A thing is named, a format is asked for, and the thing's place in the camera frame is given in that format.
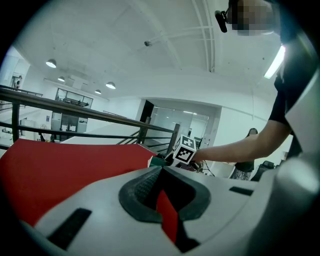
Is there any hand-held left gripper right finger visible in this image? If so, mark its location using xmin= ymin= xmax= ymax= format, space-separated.
xmin=159 ymin=166 xmax=259 ymax=256

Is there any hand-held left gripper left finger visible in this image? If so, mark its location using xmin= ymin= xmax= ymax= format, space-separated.
xmin=21 ymin=166 xmax=184 ymax=256

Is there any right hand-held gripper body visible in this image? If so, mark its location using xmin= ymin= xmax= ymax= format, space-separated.
xmin=164 ymin=134 xmax=197 ymax=167

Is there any small black box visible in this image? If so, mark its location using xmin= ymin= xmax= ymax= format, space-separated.
xmin=147 ymin=155 xmax=171 ymax=167

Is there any person's right forearm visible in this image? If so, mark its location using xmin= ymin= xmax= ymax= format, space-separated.
xmin=192 ymin=117 xmax=294 ymax=164

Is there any white side table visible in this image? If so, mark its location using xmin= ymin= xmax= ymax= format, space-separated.
xmin=212 ymin=161 xmax=237 ymax=179

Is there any black office chair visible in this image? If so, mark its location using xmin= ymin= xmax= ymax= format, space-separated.
xmin=251 ymin=160 xmax=276 ymax=182

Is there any red tablecloth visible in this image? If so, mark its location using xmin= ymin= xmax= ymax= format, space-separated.
xmin=0 ymin=138 xmax=180 ymax=245

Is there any long ceiling light strip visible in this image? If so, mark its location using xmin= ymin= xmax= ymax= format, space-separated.
xmin=263 ymin=44 xmax=287 ymax=80

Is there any person's black shirt torso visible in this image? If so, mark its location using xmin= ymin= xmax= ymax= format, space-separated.
xmin=268 ymin=37 xmax=320 ymax=161

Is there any black metal railing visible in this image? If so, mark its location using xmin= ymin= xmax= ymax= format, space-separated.
xmin=0 ymin=84 xmax=181 ymax=156

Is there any person's head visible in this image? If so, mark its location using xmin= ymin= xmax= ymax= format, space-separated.
xmin=228 ymin=0 xmax=281 ymax=37

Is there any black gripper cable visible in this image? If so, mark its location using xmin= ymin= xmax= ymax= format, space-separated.
xmin=192 ymin=161 xmax=216 ymax=177

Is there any head-worn black camera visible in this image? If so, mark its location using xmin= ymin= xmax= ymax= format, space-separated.
xmin=214 ymin=9 xmax=230 ymax=34

